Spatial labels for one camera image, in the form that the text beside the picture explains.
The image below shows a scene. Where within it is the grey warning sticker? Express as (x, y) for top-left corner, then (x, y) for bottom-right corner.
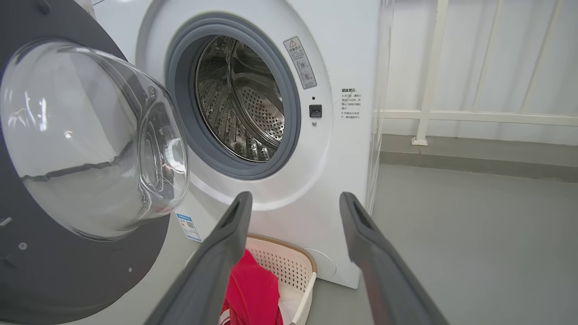
(284, 36), (317, 90)

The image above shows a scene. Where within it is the grey rubber door seal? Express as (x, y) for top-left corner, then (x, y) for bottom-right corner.
(165, 17), (302, 180)

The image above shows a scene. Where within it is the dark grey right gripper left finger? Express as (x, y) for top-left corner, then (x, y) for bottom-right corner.
(145, 191), (253, 325)

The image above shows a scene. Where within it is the grey glass washing machine door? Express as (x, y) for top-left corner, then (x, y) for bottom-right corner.
(0, 0), (190, 325)

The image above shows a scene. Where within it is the white metal railing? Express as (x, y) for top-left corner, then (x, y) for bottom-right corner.
(382, 0), (578, 146)

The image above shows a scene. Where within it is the blue energy label sticker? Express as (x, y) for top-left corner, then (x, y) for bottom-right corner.
(175, 212), (202, 242)

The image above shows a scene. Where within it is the red garment with white stripes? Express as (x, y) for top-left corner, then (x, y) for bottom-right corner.
(219, 249), (284, 325)

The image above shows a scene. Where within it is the white washing machine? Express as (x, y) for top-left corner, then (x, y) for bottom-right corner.
(63, 0), (393, 325)

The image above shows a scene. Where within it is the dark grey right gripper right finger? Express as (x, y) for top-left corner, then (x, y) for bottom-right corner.
(340, 192), (450, 325)

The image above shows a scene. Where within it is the steel washing machine drum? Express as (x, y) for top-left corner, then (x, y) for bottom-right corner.
(195, 36), (286, 162)

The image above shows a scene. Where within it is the cream laundry basket brown rim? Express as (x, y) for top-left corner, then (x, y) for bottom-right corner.
(185, 233), (317, 325)

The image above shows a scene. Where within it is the round white filter cover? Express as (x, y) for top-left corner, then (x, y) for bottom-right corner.
(303, 248), (337, 279)

